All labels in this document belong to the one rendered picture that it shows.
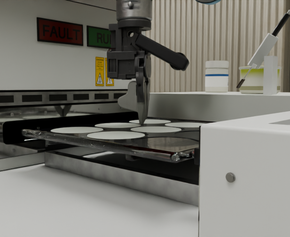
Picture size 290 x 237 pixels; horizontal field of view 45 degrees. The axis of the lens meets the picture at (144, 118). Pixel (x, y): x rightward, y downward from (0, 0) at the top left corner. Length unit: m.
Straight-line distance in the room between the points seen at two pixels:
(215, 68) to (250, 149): 0.88
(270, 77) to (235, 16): 2.22
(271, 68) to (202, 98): 0.17
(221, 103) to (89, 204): 0.45
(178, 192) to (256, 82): 0.46
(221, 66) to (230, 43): 1.92
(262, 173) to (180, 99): 0.71
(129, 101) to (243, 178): 0.54
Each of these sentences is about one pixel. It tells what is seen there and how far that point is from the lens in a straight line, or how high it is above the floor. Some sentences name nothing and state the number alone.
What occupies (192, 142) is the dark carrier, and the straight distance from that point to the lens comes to 0.54.
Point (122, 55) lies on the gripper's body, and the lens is 0.72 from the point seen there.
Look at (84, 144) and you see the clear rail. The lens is 0.55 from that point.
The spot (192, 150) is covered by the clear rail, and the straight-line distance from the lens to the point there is 0.46.
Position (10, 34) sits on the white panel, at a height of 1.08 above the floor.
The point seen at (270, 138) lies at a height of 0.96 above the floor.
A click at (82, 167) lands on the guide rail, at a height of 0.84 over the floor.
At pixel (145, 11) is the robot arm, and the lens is 0.73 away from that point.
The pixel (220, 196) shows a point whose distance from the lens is 0.22.
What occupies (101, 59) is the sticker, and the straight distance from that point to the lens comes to 0.87.
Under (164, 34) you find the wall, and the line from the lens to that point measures 3.26.
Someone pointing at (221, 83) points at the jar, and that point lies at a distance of 1.08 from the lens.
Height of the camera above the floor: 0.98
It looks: 5 degrees down
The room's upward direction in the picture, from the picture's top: straight up
